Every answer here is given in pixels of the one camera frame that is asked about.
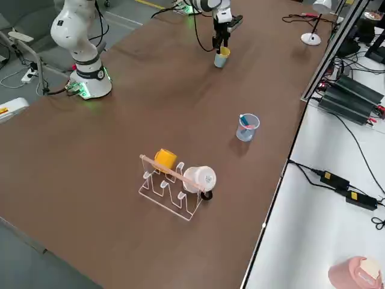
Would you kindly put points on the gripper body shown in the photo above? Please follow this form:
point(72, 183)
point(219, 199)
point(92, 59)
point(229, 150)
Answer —
point(222, 27)

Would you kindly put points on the yellow plastic cup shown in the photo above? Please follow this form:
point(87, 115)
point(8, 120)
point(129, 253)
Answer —
point(225, 51)

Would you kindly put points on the blue plastic cup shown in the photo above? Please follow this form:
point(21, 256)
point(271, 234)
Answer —
point(220, 61)

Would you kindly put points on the blue marker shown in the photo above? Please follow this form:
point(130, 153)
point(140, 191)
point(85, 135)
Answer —
point(244, 119)

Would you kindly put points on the white desk lamp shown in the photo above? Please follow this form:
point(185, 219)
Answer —
point(311, 39)

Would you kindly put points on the pink marker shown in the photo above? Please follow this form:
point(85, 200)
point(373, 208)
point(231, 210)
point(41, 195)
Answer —
point(309, 14)

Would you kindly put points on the orange marker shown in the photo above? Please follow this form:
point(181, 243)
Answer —
point(249, 128)

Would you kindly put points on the clear plastic beaker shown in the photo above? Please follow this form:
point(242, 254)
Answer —
point(246, 135)

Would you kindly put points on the yellow mug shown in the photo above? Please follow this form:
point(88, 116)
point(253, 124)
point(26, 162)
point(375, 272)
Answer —
point(165, 159)

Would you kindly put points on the black power supply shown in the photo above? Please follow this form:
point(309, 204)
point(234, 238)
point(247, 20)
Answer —
point(346, 105)
point(358, 90)

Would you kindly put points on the white ceramic mug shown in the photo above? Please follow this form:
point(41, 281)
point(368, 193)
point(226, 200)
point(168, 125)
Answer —
point(198, 179)

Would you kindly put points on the green circuit board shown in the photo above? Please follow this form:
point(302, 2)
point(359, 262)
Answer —
point(73, 88)

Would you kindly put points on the black power adapter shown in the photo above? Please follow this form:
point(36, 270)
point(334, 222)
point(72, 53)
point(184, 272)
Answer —
point(334, 179)
point(361, 200)

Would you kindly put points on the white power strip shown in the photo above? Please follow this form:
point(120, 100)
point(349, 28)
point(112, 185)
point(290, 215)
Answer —
point(30, 75)

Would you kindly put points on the white box yellow label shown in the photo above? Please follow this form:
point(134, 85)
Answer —
point(12, 110)

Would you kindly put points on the pink container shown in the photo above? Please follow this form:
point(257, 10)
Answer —
point(355, 274)

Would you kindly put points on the aluminium frame rail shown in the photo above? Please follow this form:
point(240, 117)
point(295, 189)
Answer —
point(334, 51)

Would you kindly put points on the grey chair frame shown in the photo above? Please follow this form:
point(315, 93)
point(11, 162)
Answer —
point(21, 36)

